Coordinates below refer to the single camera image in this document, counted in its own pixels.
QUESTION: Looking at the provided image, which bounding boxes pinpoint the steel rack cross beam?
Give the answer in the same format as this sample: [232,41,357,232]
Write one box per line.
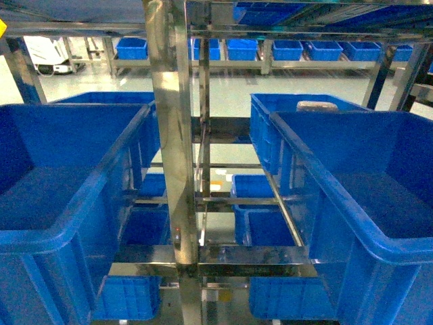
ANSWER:
[109,245,322,278]

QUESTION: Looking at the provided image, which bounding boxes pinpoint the blue bin lower middle left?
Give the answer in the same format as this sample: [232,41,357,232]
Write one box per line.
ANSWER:
[121,173,171,245]

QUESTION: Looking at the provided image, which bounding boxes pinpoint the blue bin lower middle right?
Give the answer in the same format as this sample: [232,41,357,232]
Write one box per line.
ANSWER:
[231,174,295,246]

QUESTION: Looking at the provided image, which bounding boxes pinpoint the large blue sorting bin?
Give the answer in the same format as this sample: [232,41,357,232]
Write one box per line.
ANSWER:
[271,111,432,324]
[1,104,152,324]

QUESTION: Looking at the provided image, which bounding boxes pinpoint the blue bin bottom right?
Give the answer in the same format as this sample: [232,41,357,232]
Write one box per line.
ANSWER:
[249,277,336,320]

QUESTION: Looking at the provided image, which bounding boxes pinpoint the grey pouch in bin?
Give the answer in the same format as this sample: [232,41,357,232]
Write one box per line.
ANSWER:
[296,100,338,112]

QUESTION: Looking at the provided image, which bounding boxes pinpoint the steel rack upright post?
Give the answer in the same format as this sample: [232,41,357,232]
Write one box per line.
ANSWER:
[143,1,203,324]

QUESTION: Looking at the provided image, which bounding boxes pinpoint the large blue right sorting bin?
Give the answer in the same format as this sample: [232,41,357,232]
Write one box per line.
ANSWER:
[271,111,432,324]

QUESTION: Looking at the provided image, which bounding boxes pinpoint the large blue left sorting bin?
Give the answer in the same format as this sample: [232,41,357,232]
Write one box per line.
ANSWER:
[1,104,152,324]

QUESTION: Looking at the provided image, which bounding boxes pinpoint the blue bin behind right bin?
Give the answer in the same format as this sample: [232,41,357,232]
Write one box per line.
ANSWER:
[250,93,367,175]

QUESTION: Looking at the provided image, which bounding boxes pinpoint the blue bin bottom left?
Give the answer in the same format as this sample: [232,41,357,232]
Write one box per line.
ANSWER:
[92,276,161,321]

